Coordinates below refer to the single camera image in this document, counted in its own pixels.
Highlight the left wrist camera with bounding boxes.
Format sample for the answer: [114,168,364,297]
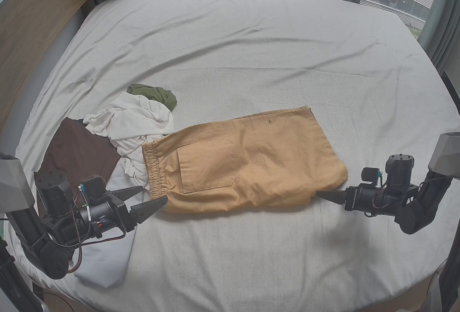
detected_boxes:
[80,176,108,206]

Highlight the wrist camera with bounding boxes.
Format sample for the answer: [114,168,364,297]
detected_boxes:
[80,176,108,206]
[361,168,382,189]

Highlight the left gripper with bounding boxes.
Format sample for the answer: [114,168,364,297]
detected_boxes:
[86,185,169,235]

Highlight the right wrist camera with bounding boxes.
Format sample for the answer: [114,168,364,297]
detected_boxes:
[361,168,382,189]

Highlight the olive green garment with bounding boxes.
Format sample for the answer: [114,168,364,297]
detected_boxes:
[127,84,178,112]

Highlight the white garment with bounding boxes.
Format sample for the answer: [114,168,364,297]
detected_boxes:
[84,92,175,193]

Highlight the dark brown garment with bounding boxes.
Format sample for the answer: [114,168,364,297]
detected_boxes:
[34,117,121,197]

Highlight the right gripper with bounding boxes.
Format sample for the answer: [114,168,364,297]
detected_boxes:
[316,185,378,214]

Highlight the tan shorts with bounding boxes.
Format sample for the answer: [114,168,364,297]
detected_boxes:
[142,106,349,214]

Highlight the pale blue garment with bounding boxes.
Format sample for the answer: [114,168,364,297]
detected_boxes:
[73,160,145,289]

